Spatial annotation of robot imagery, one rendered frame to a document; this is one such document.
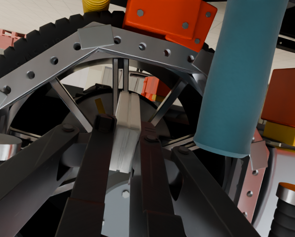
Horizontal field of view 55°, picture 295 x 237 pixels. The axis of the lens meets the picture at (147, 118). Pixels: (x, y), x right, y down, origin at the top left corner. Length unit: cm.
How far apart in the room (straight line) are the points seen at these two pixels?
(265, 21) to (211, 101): 13
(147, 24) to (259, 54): 19
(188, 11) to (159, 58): 9
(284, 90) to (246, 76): 48
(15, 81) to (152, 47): 23
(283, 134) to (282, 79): 16
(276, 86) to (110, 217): 68
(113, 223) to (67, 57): 27
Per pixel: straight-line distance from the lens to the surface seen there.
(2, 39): 753
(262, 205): 85
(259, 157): 60
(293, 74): 89
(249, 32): 43
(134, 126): 16
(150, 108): 77
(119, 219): 40
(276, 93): 92
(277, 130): 90
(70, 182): 64
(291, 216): 39
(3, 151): 29
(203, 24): 54
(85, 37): 50
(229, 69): 42
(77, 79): 596
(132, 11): 50
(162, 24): 51
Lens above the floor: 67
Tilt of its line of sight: 5 degrees up
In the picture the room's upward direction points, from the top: 167 degrees counter-clockwise
